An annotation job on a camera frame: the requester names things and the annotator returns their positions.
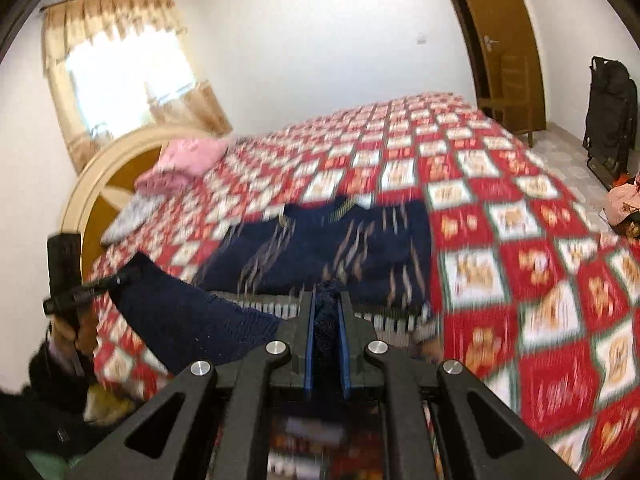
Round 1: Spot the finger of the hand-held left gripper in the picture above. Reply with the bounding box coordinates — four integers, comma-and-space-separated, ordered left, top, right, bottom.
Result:
43, 265, 146, 317

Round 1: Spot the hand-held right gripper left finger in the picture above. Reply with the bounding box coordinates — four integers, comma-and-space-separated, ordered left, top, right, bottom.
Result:
65, 290, 316, 480

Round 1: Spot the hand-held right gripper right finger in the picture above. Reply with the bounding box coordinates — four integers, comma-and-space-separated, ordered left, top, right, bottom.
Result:
337, 290, 581, 480

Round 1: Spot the navy patterned knit sweater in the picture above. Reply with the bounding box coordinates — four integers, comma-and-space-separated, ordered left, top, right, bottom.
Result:
107, 197, 436, 376

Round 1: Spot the person's left forearm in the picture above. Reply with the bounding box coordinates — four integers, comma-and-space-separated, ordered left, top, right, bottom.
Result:
0, 345, 101, 461

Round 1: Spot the pink clothes pile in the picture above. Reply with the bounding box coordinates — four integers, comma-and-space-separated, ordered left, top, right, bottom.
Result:
602, 172, 640, 236

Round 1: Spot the person's left hand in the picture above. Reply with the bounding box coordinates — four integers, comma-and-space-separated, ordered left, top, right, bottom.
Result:
51, 309, 99, 362

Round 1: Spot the grey patterned pillow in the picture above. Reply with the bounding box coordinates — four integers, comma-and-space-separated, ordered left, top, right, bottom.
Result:
100, 195, 166, 246

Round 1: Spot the cream wooden headboard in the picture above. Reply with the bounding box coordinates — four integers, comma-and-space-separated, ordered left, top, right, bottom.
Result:
60, 126, 236, 281

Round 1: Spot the folded pink cloth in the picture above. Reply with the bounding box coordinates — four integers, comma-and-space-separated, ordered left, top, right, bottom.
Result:
136, 138, 231, 196

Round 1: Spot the red checkered printed blanket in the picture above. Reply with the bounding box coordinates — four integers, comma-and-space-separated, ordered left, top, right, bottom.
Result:
82, 92, 640, 478

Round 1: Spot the beige patterned curtain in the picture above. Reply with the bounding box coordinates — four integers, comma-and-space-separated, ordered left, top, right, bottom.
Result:
40, 0, 233, 173

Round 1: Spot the black folding chair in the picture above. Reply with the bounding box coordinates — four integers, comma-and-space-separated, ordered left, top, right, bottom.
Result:
582, 56, 640, 183

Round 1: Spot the brown wooden door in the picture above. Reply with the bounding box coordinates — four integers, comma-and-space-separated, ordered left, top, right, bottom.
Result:
447, 0, 548, 136

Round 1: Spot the dark wooden door frame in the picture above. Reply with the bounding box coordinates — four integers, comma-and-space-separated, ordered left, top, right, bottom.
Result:
435, 0, 493, 103

